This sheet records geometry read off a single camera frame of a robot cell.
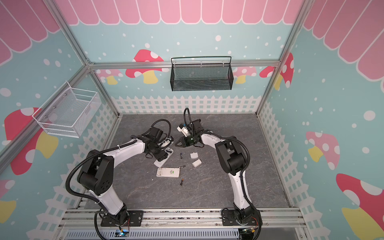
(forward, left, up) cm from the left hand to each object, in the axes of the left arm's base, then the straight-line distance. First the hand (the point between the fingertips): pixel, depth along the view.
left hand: (160, 153), depth 94 cm
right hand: (+5, -10, +3) cm, 12 cm away
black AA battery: (-7, -13, -3) cm, 16 cm away
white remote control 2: (-6, -1, -2) cm, 7 cm away
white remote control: (-11, -6, -3) cm, 13 cm away
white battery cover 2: (+1, -21, -4) cm, 21 cm away
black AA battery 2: (+1, -13, -3) cm, 13 cm away
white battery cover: (-4, -23, -4) cm, 24 cm away
